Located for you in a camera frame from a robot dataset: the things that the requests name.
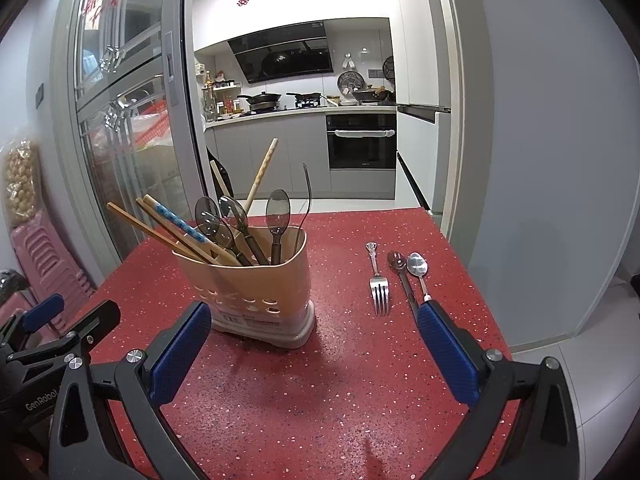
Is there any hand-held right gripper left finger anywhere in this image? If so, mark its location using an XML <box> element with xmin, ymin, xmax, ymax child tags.
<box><xmin>48</xmin><ymin>301</ymin><xmax>213</xmax><ymax>480</ymax></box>

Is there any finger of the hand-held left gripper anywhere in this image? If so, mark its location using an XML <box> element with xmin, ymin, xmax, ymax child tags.
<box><xmin>0</xmin><ymin>294</ymin><xmax>66</xmax><ymax>350</ymax></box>
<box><xmin>5</xmin><ymin>300</ymin><xmax>122</xmax><ymax>377</ymax></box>

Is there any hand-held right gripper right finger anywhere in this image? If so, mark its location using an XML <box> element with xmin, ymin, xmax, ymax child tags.
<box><xmin>417</xmin><ymin>300</ymin><xmax>593</xmax><ymax>480</ymax></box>

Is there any beige plastic cutlery holder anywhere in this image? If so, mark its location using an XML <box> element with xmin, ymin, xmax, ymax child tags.
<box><xmin>172</xmin><ymin>227</ymin><xmax>317</xmax><ymax>351</ymax></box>

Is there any blue patterned chopstick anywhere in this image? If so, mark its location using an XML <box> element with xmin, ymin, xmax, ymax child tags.
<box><xmin>144</xmin><ymin>195</ymin><xmax>243</xmax><ymax>267</ymax></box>

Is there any yellow patterned chopstick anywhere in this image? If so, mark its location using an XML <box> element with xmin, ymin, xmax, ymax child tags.
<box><xmin>244</xmin><ymin>138</ymin><xmax>279</xmax><ymax>215</ymax></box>

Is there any plain steel fork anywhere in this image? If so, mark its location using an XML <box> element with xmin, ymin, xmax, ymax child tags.
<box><xmin>294</xmin><ymin>162</ymin><xmax>313</xmax><ymax>253</ymax></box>

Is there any black rounded object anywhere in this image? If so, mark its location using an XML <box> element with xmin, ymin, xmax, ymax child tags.
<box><xmin>0</xmin><ymin>269</ymin><xmax>26</xmax><ymax>306</ymax></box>

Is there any pink plastic stool stack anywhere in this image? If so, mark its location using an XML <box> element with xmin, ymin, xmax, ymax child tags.
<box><xmin>10</xmin><ymin>215</ymin><xmax>96</xmax><ymax>306</ymax></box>

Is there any small ornate steel fork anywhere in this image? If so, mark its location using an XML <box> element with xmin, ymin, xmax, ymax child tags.
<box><xmin>366</xmin><ymin>242</ymin><xmax>392</xmax><ymax>317</ymax></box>

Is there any bag of nuts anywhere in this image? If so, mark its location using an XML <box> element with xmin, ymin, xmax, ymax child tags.
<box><xmin>2</xmin><ymin>137</ymin><xmax>43</xmax><ymax>228</ymax></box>

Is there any black bag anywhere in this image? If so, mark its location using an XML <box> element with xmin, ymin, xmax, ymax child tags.
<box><xmin>206</xmin><ymin>146</ymin><xmax>232</xmax><ymax>196</ymax></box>

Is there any sliding glass door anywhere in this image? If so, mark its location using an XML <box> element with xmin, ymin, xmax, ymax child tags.
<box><xmin>50</xmin><ymin>0</ymin><xmax>206</xmax><ymax>266</ymax></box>

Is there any black built-in oven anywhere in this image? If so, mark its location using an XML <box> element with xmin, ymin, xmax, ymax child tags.
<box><xmin>326</xmin><ymin>113</ymin><xmax>398</xmax><ymax>172</ymax></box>

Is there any spice rack with bottles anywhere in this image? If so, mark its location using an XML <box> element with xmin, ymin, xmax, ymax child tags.
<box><xmin>200</xmin><ymin>62</ymin><xmax>241</xmax><ymax>121</ymax></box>

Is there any black wok with food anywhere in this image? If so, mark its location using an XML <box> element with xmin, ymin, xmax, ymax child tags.
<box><xmin>350</xmin><ymin>87</ymin><xmax>396</xmax><ymax>106</ymax></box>

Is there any black range hood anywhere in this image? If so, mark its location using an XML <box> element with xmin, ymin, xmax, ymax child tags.
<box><xmin>227</xmin><ymin>21</ymin><xmax>334</xmax><ymax>85</ymax></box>

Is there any steel spoon with white handle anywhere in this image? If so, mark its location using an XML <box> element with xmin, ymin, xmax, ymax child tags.
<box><xmin>406</xmin><ymin>252</ymin><xmax>433</xmax><ymax>306</ymax></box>

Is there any dark spoon with black handle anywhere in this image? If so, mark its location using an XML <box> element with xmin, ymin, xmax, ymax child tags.
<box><xmin>386</xmin><ymin>251</ymin><xmax>421</xmax><ymax>323</ymax></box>

